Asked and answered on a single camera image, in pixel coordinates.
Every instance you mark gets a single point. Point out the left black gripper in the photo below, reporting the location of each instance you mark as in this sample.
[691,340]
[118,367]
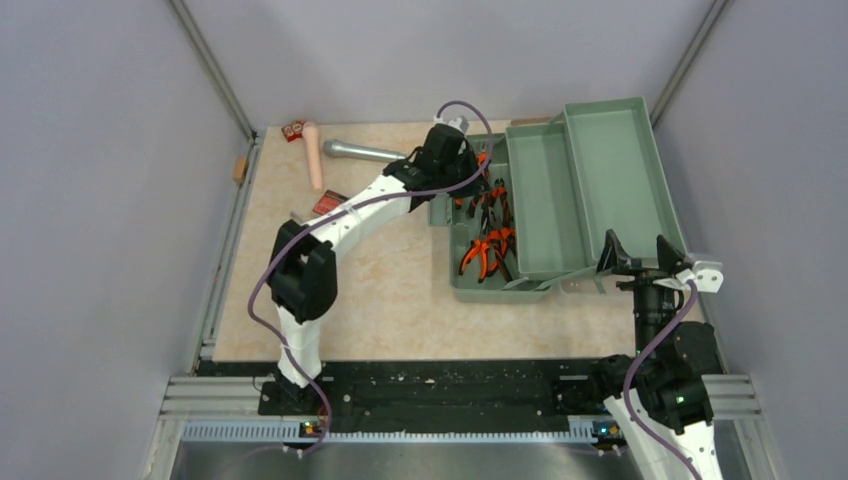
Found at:
[467,155]

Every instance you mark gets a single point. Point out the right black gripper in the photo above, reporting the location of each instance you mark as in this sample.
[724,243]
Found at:
[614,258]

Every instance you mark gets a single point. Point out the orange black small pliers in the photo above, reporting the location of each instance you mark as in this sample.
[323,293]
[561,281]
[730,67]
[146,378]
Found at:
[474,206]

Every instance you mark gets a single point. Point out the orange black cutting pliers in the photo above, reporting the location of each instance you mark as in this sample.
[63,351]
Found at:
[498,208]

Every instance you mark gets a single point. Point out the orange black combination pliers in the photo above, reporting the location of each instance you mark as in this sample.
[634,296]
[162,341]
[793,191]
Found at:
[478,249]

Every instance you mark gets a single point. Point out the green plastic tool box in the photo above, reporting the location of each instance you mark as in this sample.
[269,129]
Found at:
[592,168]

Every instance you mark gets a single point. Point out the red labelled small box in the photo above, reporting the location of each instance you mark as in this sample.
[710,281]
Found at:
[329,201]

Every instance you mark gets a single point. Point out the orange black long-nose pliers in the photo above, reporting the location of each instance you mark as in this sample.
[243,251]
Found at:
[502,241]

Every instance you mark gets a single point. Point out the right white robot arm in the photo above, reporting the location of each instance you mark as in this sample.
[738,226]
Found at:
[659,397]

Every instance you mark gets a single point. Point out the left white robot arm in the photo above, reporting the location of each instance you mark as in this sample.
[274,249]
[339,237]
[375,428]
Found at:
[303,280]

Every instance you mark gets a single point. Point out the silver metal microphone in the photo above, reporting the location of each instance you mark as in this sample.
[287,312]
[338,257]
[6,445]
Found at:
[335,148]

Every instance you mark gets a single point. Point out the small red card box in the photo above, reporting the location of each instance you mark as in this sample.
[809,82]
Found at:
[293,130]

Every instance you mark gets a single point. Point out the small wooden block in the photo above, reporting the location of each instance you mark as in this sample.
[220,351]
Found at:
[240,170]

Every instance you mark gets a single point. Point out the beige wooden handle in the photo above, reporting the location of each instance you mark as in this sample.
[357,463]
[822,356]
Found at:
[312,142]

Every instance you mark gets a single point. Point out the black mounting base rail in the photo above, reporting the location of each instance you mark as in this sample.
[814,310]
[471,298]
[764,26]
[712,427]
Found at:
[452,397]

